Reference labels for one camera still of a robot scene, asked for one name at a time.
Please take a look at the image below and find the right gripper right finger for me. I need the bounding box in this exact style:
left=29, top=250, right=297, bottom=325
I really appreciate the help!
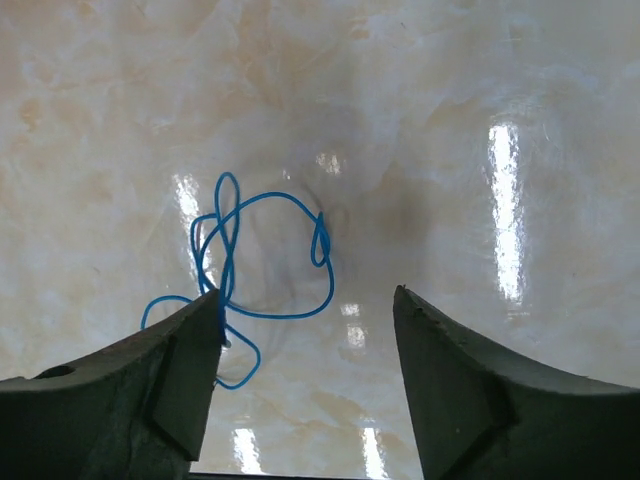
left=393, top=286, right=639, bottom=479

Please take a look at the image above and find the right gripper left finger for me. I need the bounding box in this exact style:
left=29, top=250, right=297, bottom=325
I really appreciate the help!
left=1, top=291, right=222, bottom=479

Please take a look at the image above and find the blue wire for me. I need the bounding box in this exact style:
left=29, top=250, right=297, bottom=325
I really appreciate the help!
left=141, top=171, right=335, bottom=390

